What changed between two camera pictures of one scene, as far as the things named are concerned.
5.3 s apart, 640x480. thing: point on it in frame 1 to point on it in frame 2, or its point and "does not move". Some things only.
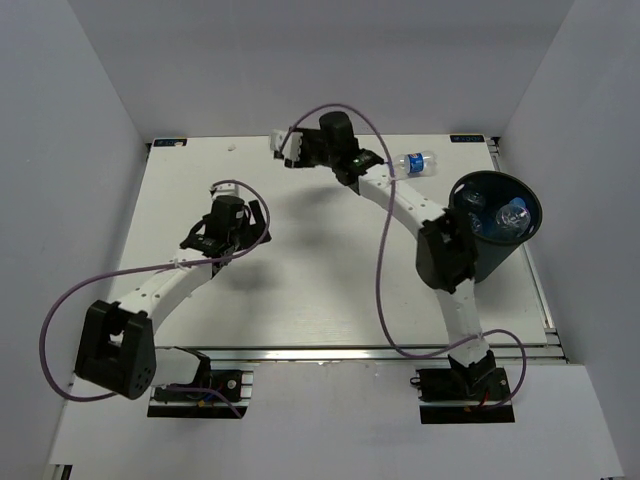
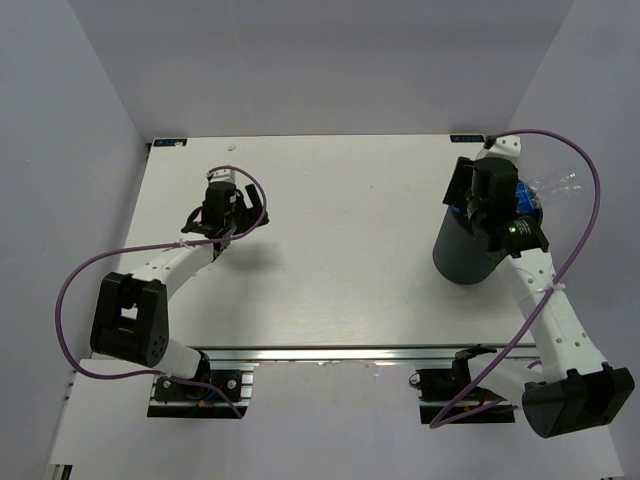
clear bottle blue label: x=416 y=164 to x=529 y=195
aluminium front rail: x=504 y=353 does not move
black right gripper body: x=314 y=152 to x=474 y=215
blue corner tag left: x=172 y=142 does not move
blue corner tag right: x=467 y=138 does not move
